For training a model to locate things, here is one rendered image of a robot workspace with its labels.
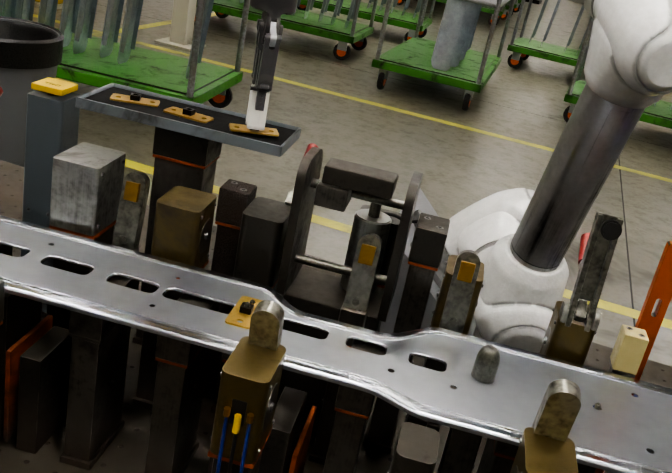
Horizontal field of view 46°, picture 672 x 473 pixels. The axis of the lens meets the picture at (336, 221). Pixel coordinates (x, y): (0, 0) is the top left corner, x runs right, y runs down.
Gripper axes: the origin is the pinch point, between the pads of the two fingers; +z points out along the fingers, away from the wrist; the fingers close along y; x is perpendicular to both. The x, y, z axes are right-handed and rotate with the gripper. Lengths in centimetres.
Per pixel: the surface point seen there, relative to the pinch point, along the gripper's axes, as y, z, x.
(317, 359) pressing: 44.9, 20.8, 6.6
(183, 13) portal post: -628, 89, 5
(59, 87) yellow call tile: -13.1, 4.5, -33.5
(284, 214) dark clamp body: 15.7, 12.7, 4.7
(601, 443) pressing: 60, 21, 40
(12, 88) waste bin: -238, 69, -77
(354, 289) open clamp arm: 27.9, 18.8, 14.9
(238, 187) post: 11.1, 10.7, -2.7
